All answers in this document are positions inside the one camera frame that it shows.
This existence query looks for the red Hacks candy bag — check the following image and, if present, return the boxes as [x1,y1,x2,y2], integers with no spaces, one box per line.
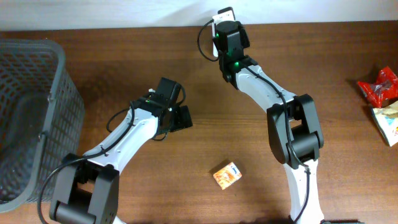
[357,66,397,108]

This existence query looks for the cream wet wipes pack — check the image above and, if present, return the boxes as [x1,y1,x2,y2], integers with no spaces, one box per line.
[371,101,397,147]

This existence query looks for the grey plastic lattice basket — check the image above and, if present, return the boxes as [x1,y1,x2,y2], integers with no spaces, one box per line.
[1,39,85,213]

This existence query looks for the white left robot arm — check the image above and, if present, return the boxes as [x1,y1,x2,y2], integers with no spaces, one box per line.
[45,78,193,224]

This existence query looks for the white barcode scanner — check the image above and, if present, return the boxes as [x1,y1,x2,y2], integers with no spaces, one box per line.
[211,22,240,58]

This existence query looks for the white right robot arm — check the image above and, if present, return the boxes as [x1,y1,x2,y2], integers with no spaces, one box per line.
[213,21,325,223]

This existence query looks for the orange tissue pack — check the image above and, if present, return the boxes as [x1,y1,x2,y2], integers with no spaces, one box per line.
[213,162,243,190]

